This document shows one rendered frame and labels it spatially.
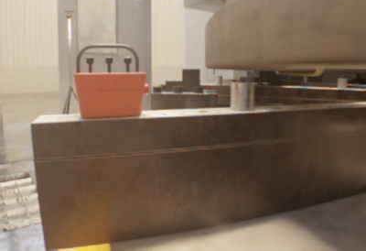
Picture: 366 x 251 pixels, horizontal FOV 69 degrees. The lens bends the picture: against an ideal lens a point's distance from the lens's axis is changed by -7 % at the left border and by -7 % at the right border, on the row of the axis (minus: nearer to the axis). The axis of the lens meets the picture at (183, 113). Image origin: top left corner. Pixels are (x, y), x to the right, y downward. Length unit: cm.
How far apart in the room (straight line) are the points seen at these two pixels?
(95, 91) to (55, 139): 17
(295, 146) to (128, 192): 58
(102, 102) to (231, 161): 44
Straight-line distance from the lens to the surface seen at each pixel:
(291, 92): 276
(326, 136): 114
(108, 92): 79
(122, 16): 417
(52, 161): 82
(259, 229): 100
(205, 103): 186
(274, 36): 95
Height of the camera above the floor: 81
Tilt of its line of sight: 8 degrees down
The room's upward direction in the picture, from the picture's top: straight up
